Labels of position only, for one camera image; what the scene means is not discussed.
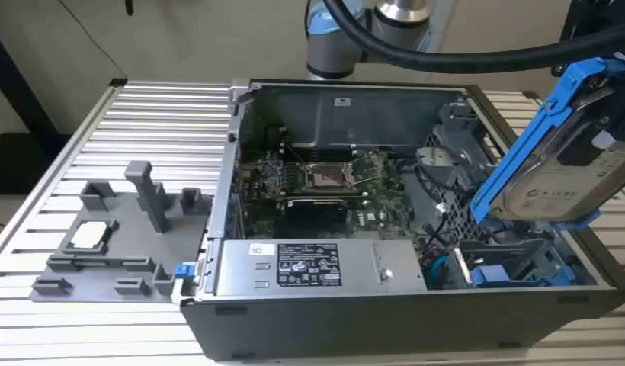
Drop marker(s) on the blue case latch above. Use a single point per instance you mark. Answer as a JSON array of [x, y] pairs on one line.
[[183, 270]]

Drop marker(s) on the green motherboard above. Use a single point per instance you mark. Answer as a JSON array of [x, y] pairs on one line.
[[389, 213]]

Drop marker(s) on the hard disk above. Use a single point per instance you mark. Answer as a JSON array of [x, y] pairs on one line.
[[546, 183]]

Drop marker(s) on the black graphics card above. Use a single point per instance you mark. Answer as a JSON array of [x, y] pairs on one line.
[[313, 218]]

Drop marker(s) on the silver CPU chip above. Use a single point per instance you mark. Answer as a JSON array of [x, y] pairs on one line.
[[91, 233]]

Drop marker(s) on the metal disk bay cage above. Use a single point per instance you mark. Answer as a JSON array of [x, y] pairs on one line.
[[445, 122]]

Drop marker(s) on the black open PC case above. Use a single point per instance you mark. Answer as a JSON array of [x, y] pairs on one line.
[[343, 328]]

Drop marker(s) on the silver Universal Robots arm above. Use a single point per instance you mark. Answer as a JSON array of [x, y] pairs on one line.
[[333, 53]]

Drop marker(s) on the black wrist mount block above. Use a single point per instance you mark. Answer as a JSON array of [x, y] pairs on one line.
[[597, 15]]

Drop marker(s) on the gray parts rack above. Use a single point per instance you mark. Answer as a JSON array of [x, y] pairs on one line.
[[130, 244]]

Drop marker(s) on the black desk frame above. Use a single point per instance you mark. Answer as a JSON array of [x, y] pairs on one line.
[[18, 164]]

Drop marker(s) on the CPU socket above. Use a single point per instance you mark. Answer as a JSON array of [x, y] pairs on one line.
[[330, 176]]

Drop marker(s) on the silver power supply unit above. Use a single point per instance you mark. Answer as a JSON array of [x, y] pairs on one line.
[[241, 267]]

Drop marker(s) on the blue carrier in bay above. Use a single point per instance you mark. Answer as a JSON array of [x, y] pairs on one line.
[[487, 275]]

